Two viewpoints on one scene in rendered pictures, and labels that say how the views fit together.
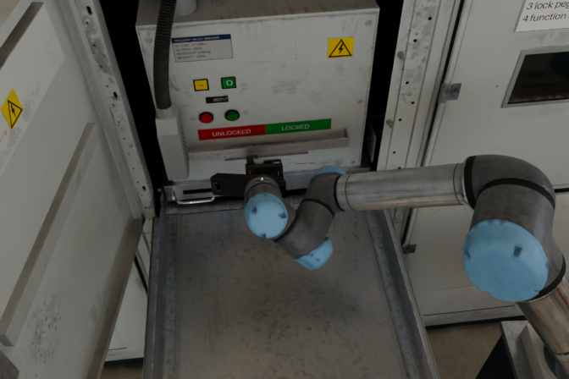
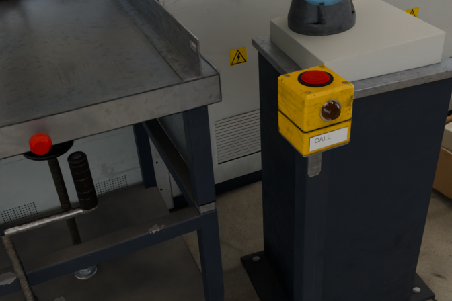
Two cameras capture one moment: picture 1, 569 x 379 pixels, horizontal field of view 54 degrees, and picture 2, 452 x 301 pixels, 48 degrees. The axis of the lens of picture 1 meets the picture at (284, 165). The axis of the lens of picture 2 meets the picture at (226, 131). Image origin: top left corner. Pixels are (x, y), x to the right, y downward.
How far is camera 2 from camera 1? 0.93 m
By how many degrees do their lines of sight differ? 19
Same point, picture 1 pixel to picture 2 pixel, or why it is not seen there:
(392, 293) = (134, 13)
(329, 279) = (69, 19)
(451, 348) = (256, 197)
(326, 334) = (64, 41)
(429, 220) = (179, 11)
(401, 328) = (144, 25)
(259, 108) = not seen: outside the picture
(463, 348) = not seen: hidden behind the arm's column
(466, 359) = not seen: hidden behind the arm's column
